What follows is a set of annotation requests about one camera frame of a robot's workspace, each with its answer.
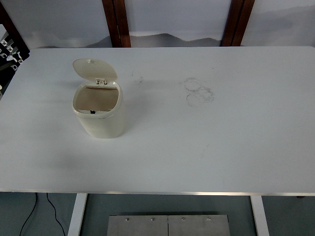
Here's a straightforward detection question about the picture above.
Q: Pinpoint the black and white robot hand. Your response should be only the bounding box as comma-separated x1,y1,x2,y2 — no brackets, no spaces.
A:
0,34,30,92

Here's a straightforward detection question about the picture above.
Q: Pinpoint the cream plastic trash can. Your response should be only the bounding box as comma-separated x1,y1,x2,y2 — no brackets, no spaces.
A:
72,59,126,139

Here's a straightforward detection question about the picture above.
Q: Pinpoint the left white table leg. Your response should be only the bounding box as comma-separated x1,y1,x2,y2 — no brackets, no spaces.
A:
67,193,88,236

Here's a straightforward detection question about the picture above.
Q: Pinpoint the white table leg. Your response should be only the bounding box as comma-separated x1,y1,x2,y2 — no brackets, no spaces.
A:
67,193,88,236
251,196,270,236

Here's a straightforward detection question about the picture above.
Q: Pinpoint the right white table leg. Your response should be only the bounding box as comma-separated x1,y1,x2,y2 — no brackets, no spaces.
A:
251,196,270,236

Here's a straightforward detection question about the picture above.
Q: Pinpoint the dark brown frame far left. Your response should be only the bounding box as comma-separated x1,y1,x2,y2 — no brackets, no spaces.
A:
0,3,30,53

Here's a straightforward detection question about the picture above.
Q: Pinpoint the left brown wooden frame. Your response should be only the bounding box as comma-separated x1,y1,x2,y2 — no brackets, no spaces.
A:
102,0,131,48

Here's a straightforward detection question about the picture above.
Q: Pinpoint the brown wooden frame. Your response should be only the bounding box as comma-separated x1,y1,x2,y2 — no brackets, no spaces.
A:
102,0,131,48
220,0,255,47

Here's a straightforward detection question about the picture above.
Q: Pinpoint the black floor cable right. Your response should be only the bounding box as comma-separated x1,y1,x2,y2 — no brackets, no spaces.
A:
46,192,67,236

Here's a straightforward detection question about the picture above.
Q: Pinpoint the black floor cable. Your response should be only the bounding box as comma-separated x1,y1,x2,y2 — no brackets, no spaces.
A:
46,192,67,236
19,192,39,236

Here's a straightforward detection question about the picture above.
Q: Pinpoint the black floor cable left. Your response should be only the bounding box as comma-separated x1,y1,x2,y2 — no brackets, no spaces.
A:
19,192,39,236

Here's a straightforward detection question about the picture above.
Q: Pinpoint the right brown wooden frame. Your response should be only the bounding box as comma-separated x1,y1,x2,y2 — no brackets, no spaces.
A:
220,0,255,47

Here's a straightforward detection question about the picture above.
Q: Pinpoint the steel base plate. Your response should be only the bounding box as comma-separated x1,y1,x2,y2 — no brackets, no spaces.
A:
107,215,230,236

